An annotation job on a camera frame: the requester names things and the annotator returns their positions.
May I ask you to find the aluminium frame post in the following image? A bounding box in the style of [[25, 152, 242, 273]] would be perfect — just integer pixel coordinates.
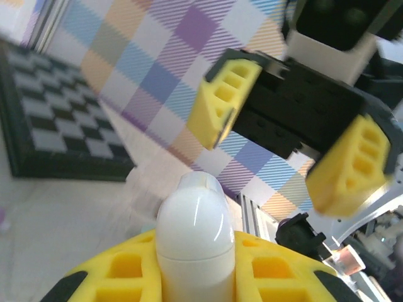
[[21, 0, 71, 54]]

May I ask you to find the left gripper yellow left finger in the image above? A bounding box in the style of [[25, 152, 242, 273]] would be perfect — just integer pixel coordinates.
[[40, 229, 163, 302]]

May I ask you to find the white earbud charging case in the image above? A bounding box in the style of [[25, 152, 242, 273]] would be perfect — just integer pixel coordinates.
[[156, 171, 236, 302]]

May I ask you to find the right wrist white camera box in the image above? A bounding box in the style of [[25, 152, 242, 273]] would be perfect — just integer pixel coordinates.
[[285, 0, 390, 86]]

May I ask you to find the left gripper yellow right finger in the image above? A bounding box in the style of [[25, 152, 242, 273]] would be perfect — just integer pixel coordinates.
[[232, 231, 363, 302]]

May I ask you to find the aluminium table side rail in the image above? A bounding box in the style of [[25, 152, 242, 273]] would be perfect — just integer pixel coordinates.
[[236, 191, 278, 249]]

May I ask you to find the black grey checkered board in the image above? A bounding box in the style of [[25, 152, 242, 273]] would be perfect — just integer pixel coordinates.
[[0, 40, 136, 183]]

